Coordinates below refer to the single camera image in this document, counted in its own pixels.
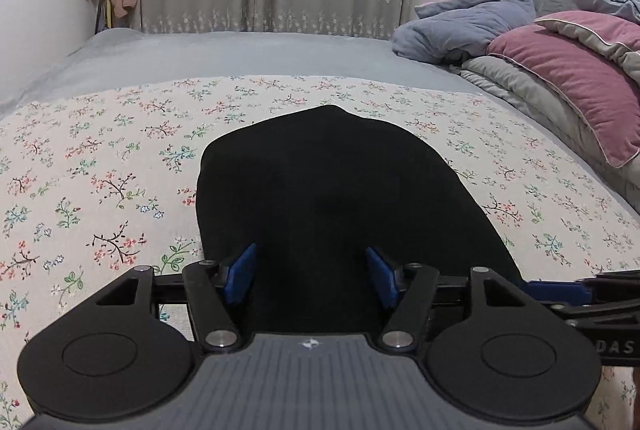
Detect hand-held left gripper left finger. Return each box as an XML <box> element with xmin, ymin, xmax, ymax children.
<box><xmin>94</xmin><ymin>242</ymin><xmax>258</xmax><ymax>355</ymax></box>

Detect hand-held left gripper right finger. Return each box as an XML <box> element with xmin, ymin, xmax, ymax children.
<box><xmin>365</xmin><ymin>246</ymin><xmax>531</xmax><ymax>355</ymax></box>

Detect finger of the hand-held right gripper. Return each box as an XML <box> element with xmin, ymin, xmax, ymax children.
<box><xmin>547</xmin><ymin>294</ymin><xmax>640</xmax><ymax>326</ymax></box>
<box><xmin>525</xmin><ymin>270</ymin><xmax>640</xmax><ymax>305</ymax></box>

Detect black pants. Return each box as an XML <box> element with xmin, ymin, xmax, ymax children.
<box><xmin>195</xmin><ymin>104</ymin><xmax>523</xmax><ymax>336</ymax></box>

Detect floral bed sheet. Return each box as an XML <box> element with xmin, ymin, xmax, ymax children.
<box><xmin>0</xmin><ymin>74</ymin><xmax>640</xmax><ymax>430</ymax></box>

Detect grey quilt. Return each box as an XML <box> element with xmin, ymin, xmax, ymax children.
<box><xmin>460</xmin><ymin>54</ymin><xmax>640</xmax><ymax>241</ymax></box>

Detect grey bed sheet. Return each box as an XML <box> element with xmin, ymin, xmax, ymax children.
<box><xmin>0</xmin><ymin>28</ymin><xmax>486</xmax><ymax>115</ymax></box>

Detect pink pillow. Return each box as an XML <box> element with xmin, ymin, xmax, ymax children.
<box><xmin>487</xmin><ymin>10</ymin><xmax>640</xmax><ymax>168</ymax></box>

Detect blue-grey blanket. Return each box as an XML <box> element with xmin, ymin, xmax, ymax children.
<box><xmin>391</xmin><ymin>0</ymin><xmax>538</xmax><ymax>65</ymax></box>

